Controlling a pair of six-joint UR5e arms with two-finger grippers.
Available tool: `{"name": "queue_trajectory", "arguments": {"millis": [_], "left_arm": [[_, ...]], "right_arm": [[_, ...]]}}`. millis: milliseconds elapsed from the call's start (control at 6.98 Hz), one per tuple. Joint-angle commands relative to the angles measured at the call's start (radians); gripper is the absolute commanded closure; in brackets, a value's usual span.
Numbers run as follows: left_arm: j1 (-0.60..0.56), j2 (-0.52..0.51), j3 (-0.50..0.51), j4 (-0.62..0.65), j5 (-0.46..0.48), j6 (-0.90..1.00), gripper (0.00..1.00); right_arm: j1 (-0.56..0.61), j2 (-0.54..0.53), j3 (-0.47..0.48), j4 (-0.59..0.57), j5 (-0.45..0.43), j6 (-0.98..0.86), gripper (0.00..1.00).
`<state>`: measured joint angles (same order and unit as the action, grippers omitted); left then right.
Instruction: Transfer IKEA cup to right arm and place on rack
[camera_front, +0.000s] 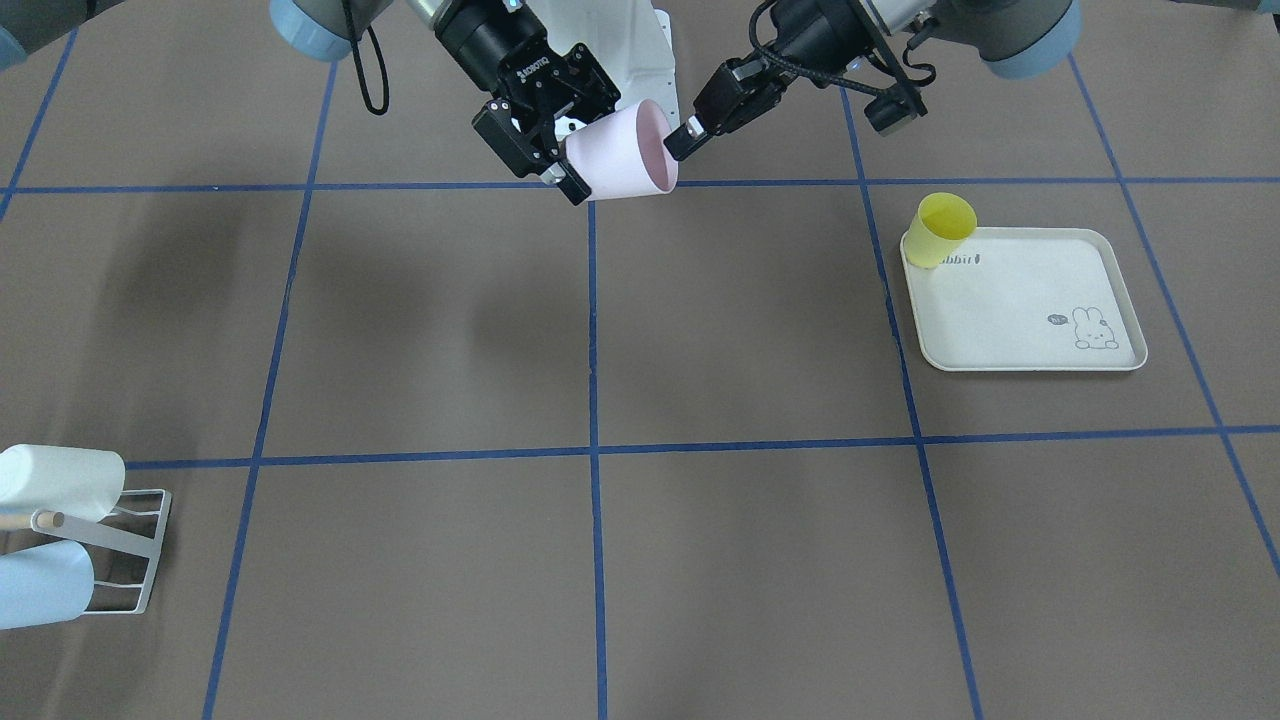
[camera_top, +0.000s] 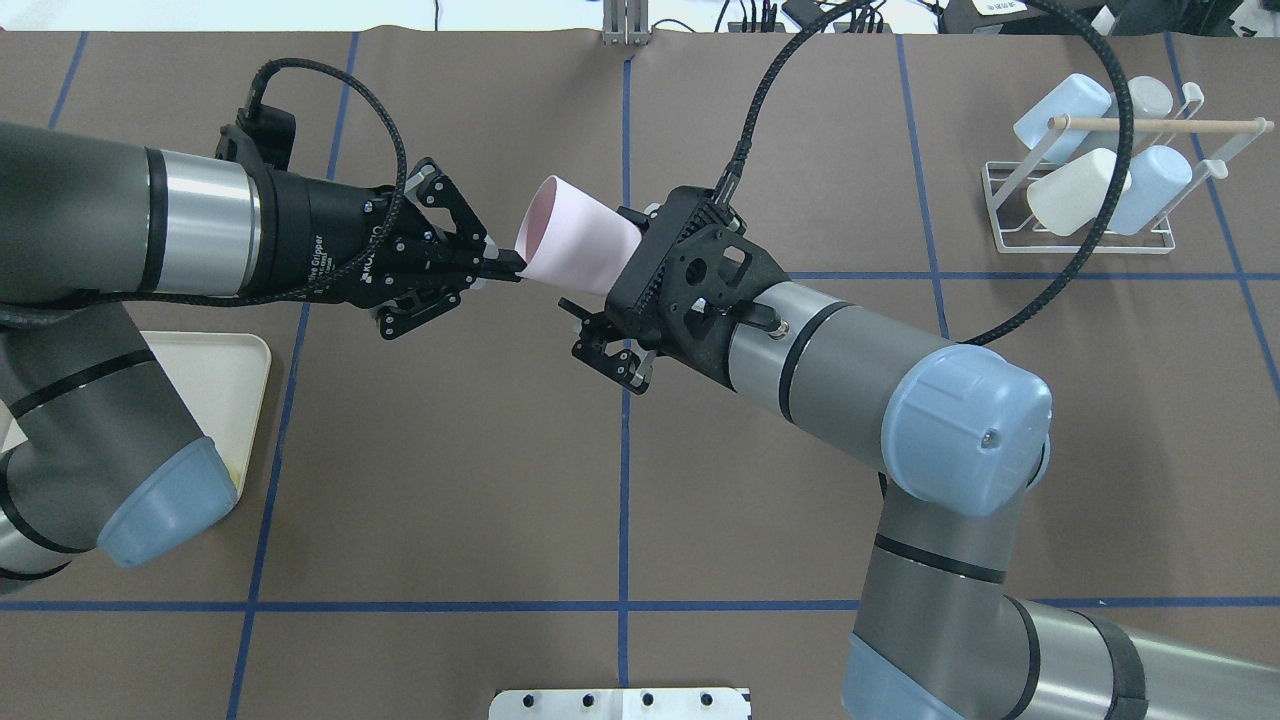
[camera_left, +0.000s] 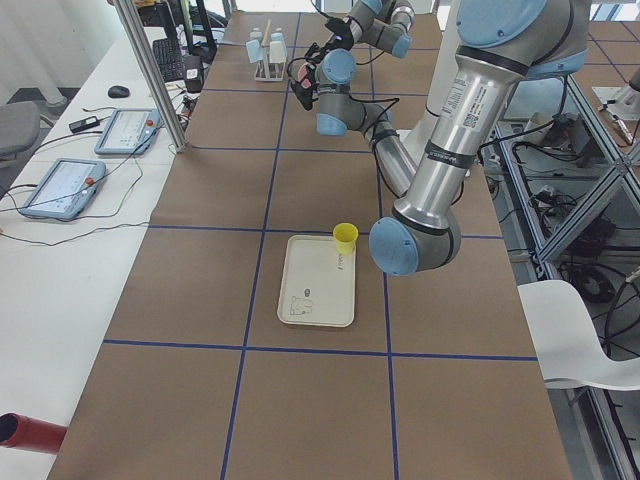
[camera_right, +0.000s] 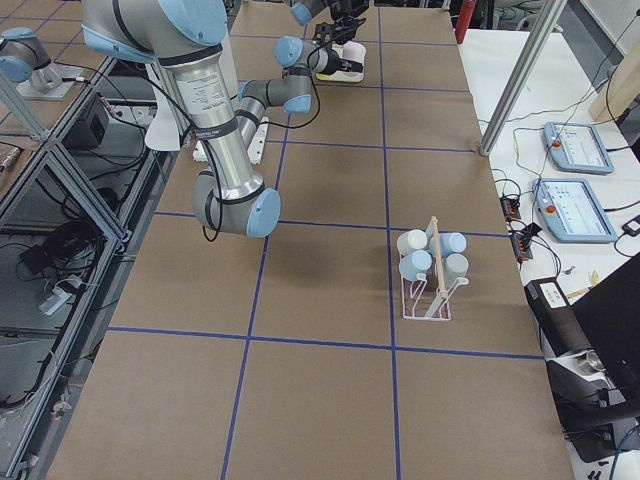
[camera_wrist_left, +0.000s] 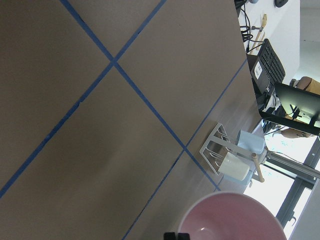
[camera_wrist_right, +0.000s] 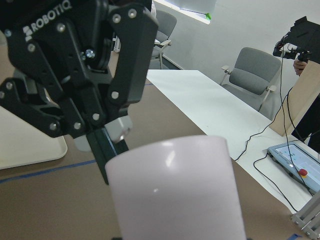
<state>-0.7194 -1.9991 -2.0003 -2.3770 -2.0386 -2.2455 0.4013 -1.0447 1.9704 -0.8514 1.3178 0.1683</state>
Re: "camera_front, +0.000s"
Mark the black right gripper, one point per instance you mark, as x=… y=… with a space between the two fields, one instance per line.
x=487 y=42

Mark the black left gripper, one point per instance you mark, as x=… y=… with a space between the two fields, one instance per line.
x=812 y=38

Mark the pink plastic cup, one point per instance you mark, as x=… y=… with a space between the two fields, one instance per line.
x=623 y=156

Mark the pale green plastic cup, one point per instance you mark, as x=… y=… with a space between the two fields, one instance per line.
x=82 y=482

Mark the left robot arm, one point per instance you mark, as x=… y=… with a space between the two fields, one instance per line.
x=1015 y=39

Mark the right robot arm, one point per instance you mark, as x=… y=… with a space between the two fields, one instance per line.
x=330 y=30

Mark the yellow plastic cup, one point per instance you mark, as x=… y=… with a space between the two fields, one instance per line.
x=942 y=221

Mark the cream rabbit serving tray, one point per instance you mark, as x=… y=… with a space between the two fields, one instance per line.
x=1016 y=299

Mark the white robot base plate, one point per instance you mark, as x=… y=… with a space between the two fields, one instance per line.
x=634 y=45

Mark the white wire cup rack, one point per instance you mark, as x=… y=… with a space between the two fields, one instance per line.
x=125 y=547

